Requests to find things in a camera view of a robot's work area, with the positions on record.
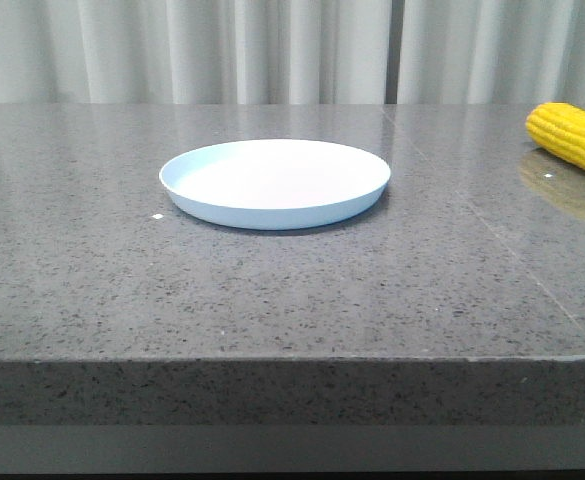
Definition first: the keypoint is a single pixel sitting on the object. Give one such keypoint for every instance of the light blue round plate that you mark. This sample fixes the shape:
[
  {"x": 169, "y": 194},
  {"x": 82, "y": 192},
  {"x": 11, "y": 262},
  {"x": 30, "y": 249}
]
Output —
[{"x": 275, "y": 184}]

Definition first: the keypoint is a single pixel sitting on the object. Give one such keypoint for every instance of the yellow corn cob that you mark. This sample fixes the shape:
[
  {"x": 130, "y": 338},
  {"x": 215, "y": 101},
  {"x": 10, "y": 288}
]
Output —
[{"x": 559, "y": 128}]

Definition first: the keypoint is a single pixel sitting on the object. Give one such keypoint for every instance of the grey curtain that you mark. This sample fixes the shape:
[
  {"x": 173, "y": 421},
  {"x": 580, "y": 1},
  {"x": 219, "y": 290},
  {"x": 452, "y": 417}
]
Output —
[{"x": 292, "y": 52}]

